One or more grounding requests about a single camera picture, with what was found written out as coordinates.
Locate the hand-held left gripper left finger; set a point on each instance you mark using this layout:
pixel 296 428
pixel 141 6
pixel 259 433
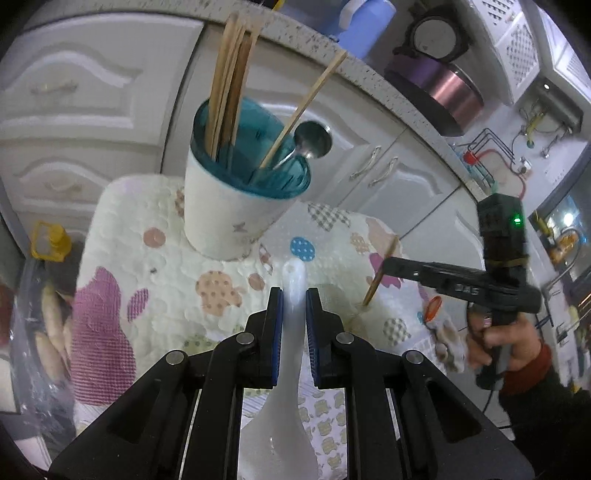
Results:
pixel 276 337

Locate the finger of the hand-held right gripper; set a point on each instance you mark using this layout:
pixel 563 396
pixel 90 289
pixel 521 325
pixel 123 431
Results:
pixel 413 272

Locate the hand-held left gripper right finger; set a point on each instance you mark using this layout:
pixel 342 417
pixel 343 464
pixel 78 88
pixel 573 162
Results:
pixel 311 337

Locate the white plastic spoon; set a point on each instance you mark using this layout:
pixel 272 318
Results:
pixel 292 323

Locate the wooden chopstick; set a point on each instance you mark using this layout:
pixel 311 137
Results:
pixel 304 104
pixel 371 290

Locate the white teal-rimmed utensil cup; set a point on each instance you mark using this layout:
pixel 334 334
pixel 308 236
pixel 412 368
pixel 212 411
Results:
pixel 221 217

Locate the metal spoon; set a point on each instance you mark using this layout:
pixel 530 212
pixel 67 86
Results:
pixel 314 138

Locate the bundle of wooden chopsticks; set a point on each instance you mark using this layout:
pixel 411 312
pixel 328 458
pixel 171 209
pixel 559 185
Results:
pixel 226 92

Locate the person's right forearm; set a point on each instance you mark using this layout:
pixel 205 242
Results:
pixel 540 406

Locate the person's right hand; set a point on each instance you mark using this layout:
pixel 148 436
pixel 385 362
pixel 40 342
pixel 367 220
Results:
pixel 524 344

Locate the red pipe valve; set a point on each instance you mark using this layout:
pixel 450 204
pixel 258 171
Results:
pixel 470 157

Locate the patterned quilted mat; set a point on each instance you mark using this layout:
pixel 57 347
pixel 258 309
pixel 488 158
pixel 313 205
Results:
pixel 161 258

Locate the purple rice cooker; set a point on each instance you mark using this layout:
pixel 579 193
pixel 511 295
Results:
pixel 443 83

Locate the yellow capped bottle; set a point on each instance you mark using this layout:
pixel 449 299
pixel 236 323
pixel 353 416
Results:
pixel 51 244

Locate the clear plastic bag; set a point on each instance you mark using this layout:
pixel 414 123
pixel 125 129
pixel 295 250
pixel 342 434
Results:
pixel 32 346

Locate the blue electric kettle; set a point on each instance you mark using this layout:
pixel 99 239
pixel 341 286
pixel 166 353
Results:
pixel 364 27

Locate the white cabinet drawer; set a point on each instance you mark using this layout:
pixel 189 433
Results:
pixel 92 161
pixel 115 55

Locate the grey metal wall fixture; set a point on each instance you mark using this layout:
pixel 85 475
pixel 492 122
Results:
pixel 558 106

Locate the white perforated wall cabinet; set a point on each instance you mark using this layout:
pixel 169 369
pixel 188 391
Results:
pixel 521 41

